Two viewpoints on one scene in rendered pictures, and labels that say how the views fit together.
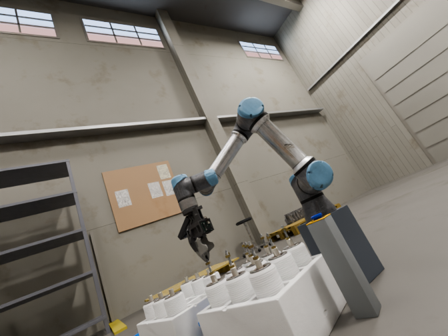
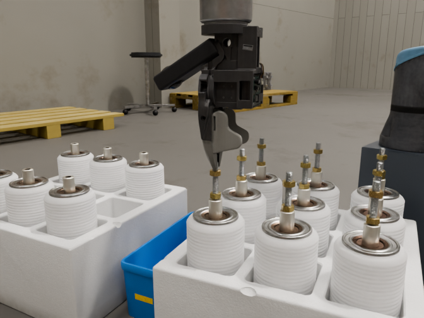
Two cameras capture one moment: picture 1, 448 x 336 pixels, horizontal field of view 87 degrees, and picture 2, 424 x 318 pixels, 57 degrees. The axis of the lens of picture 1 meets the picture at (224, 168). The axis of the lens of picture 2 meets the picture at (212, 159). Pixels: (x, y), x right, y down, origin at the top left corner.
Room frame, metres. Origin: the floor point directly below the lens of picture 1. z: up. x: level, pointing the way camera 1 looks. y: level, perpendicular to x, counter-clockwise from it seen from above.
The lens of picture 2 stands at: (0.40, 0.36, 0.50)
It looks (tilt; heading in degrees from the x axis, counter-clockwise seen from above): 14 degrees down; 347
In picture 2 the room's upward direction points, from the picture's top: straight up
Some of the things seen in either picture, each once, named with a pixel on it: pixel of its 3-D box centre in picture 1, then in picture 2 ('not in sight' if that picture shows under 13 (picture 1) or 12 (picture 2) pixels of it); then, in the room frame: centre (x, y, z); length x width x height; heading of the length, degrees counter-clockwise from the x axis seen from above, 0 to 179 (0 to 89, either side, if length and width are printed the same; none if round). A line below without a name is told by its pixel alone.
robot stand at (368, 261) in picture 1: (338, 246); (405, 204); (1.18, -0.33, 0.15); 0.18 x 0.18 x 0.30; 35
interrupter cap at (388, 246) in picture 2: (260, 268); (370, 243); (0.83, 0.03, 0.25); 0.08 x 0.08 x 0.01
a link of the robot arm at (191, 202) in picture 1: (189, 205); (226, 11); (0.97, 0.20, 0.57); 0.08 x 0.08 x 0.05
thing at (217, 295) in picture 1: (225, 307); (215, 265); (0.98, 0.21, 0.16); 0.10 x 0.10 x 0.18
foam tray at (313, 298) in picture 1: (273, 306); (298, 284); (1.00, 0.05, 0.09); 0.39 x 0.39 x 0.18; 52
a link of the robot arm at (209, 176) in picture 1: (205, 181); not in sight; (1.00, 0.10, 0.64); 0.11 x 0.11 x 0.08; 8
